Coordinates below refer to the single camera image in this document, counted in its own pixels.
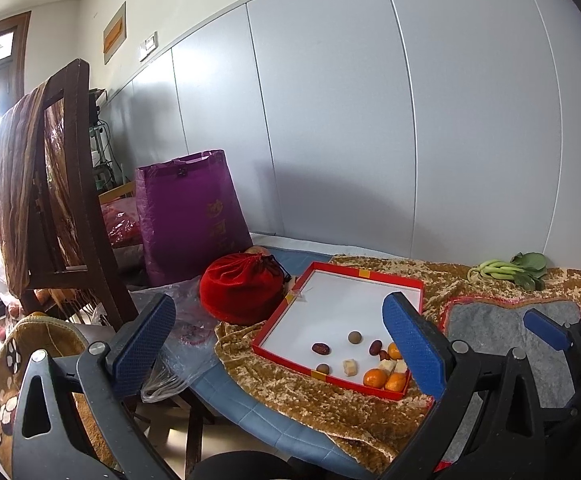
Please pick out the dark wooden chair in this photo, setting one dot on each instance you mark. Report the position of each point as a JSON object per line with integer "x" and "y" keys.
{"x": 78, "y": 110}

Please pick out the brown floral seat cushion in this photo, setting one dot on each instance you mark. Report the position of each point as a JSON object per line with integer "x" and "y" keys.
{"x": 5, "y": 375}

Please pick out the clear plastic bag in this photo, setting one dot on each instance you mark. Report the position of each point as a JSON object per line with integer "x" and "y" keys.
{"x": 185, "y": 340}

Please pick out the golden velvet cloth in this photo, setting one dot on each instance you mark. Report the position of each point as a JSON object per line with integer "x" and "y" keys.
{"x": 320, "y": 410}

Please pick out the green bok choy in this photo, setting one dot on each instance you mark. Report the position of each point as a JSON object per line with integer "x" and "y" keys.
{"x": 500, "y": 270}

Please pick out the brown striped cloth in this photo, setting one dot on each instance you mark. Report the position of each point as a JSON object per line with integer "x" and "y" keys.
{"x": 15, "y": 170}

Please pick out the white wall switch plate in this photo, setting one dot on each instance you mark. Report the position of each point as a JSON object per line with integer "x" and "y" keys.
{"x": 148, "y": 43}

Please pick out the red shallow box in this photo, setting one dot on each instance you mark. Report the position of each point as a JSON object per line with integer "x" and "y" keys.
{"x": 320, "y": 305}

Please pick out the red plastic bag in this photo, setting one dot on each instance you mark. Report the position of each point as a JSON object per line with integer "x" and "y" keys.
{"x": 120, "y": 225}

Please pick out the grey felt mat red trim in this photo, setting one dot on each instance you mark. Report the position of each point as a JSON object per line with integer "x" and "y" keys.
{"x": 480, "y": 325}

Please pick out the large brown longan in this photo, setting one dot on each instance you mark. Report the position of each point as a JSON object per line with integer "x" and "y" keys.
{"x": 354, "y": 337}

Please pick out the pale orange peach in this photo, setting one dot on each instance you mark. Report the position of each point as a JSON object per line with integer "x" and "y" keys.
{"x": 256, "y": 250}

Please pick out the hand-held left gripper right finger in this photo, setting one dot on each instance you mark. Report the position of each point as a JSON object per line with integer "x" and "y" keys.
{"x": 413, "y": 345}

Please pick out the cluttered metal rack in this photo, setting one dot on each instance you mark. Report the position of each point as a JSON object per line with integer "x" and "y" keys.
{"x": 101, "y": 155}

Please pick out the purple shopping bag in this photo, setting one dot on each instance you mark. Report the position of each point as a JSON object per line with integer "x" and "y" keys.
{"x": 190, "y": 215}

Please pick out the wooden door frame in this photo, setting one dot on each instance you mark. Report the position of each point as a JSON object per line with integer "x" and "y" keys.
{"x": 20, "y": 45}

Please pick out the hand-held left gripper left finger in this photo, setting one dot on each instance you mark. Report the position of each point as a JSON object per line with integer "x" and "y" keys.
{"x": 143, "y": 340}

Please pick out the wooden wall frame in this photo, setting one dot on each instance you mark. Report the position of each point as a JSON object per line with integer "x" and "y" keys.
{"x": 114, "y": 34}

